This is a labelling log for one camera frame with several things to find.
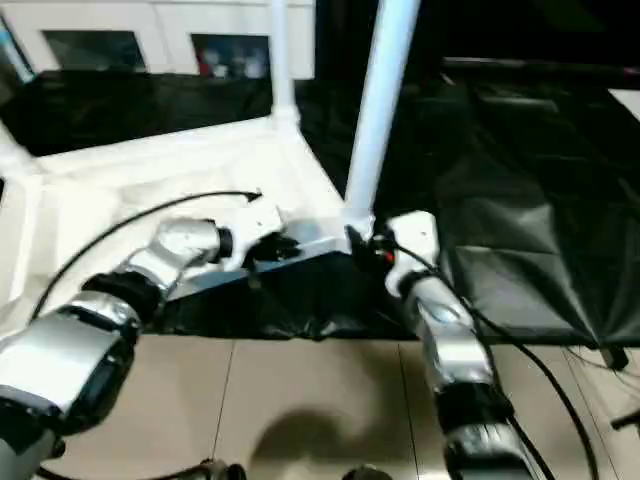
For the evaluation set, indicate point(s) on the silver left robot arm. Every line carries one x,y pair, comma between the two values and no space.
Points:
75,340

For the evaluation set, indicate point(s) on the white plastic table leg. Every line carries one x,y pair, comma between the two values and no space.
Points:
282,60
380,100
12,155

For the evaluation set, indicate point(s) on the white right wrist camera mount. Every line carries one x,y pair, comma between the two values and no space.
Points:
415,235

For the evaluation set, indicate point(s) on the black metal floor stand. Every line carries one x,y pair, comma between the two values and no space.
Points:
625,420

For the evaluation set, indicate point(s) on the grey robot torso piece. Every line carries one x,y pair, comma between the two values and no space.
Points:
220,472

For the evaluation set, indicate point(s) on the white flat board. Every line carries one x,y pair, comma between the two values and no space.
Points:
627,102

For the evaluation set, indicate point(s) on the black folding table frame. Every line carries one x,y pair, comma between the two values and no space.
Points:
616,357

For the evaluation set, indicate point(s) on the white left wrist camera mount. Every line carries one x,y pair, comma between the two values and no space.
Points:
255,222

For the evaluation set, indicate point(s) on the black plastic mat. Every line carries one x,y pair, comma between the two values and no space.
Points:
525,200

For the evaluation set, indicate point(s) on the white cabinet with glass doors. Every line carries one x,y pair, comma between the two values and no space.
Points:
150,17

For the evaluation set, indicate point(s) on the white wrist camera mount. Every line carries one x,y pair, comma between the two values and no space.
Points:
415,235
255,222

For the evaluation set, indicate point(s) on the grey curtain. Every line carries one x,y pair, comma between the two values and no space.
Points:
15,55

